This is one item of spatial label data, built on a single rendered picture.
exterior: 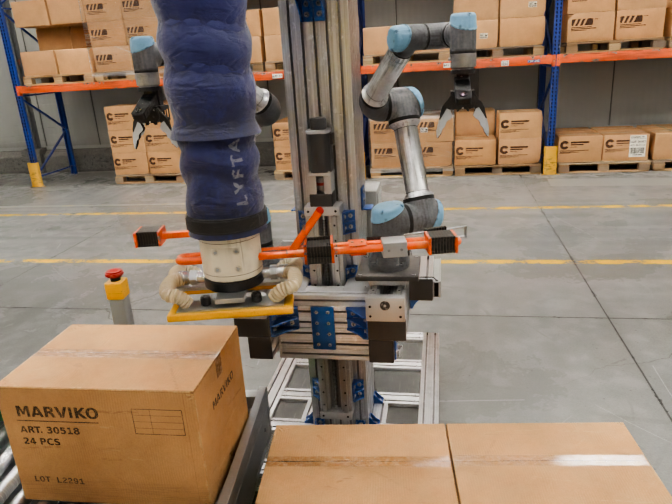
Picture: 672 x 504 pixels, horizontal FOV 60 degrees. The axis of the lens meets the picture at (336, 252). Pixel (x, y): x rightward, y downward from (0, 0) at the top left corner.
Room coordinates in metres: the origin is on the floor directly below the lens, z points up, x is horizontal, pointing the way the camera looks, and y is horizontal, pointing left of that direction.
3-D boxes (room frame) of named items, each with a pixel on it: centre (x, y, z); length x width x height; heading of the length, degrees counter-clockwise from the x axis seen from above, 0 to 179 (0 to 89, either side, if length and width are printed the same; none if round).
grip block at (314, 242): (1.58, 0.05, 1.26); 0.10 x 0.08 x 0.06; 1
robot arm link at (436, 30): (1.88, -0.36, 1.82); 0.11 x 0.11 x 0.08; 19
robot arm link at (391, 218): (2.01, -0.20, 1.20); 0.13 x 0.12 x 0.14; 109
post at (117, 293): (2.13, 0.87, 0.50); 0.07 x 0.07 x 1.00; 85
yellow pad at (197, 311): (1.48, 0.30, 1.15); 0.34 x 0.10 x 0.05; 91
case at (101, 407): (1.61, 0.67, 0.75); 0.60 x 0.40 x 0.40; 81
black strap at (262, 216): (1.58, 0.30, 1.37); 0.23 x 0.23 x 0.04
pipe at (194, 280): (1.57, 0.30, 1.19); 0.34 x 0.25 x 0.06; 91
